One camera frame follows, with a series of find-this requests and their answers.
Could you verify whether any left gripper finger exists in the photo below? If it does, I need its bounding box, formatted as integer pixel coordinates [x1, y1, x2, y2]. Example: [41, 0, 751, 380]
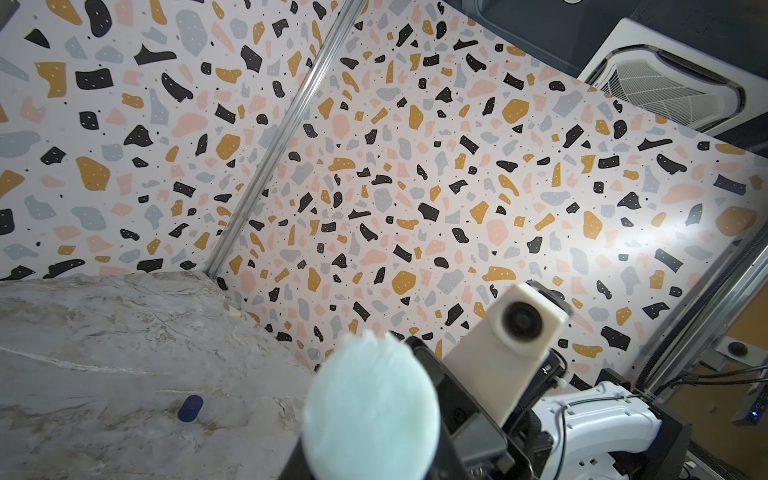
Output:
[278, 440, 312, 480]

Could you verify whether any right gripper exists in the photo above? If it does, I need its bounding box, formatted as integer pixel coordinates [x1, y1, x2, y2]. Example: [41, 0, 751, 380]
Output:
[405, 336, 567, 479]

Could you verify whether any blue white glue stick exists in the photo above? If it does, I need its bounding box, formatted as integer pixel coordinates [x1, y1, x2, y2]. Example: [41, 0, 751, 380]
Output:
[301, 330, 441, 479]

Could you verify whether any blue glue stick cap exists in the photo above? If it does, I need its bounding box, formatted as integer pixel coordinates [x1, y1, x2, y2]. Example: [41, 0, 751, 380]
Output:
[177, 395, 204, 423]

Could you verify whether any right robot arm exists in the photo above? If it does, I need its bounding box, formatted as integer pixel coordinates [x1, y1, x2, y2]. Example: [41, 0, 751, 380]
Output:
[405, 337, 693, 479]

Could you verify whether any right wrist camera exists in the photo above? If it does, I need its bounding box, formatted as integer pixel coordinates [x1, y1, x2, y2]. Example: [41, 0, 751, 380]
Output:
[443, 280, 573, 426]

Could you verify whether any right aluminium corner post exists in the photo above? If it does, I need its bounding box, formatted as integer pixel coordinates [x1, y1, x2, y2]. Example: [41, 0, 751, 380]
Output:
[204, 0, 367, 280]

